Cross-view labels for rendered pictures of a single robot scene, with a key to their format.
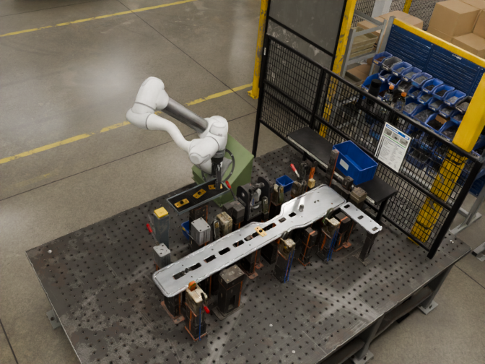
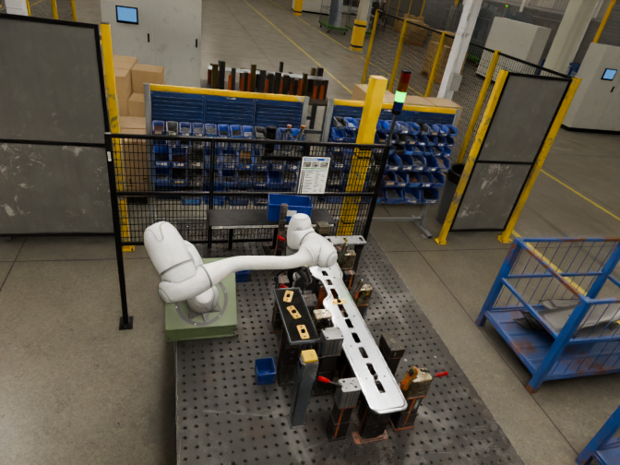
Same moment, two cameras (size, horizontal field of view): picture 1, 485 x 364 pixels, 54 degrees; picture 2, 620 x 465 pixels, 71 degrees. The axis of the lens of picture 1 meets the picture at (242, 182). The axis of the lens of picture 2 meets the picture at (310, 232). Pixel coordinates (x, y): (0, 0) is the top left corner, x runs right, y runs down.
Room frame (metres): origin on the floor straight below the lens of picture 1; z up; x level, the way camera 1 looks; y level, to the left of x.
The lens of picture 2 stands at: (1.51, 1.73, 2.57)
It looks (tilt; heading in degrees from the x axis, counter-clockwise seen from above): 31 degrees down; 291
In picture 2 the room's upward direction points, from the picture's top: 10 degrees clockwise
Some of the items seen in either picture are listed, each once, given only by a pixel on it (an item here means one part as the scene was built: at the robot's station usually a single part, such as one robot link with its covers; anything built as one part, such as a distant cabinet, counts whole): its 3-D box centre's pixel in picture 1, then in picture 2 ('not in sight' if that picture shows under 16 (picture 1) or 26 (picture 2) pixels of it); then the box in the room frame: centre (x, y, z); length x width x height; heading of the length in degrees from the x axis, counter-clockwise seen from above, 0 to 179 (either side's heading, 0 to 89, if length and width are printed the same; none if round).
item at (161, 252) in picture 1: (162, 269); (341, 410); (1.70, 0.41, 0.88); 0.11 x 0.10 x 0.36; 42
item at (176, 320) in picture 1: (172, 296); (376, 417); (1.55, 0.33, 0.84); 0.18 x 0.06 x 0.29; 42
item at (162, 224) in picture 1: (162, 239); (302, 391); (1.89, 0.45, 0.92); 0.08 x 0.08 x 0.44; 42
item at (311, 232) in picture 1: (307, 247); (345, 290); (2.02, -0.46, 0.84); 0.11 x 0.08 x 0.29; 42
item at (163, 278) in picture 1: (258, 234); (340, 304); (1.95, -0.13, 1.00); 1.38 x 0.22 x 0.02; 132
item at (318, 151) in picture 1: (338, 162); (271, 218); (2.72, -0.68, 1.02); 0.90 x 0.22 x 0.03; 42
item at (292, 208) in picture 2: (352, 162); (289, 208); (2.63, -0.76, 1.10); 0.30 x 0.17 x 0.13; 34
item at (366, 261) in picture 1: (368, 244); (355, 256); (2.10, -0.86, 0.84); 0.11 x 0.06 x 0.29; 42
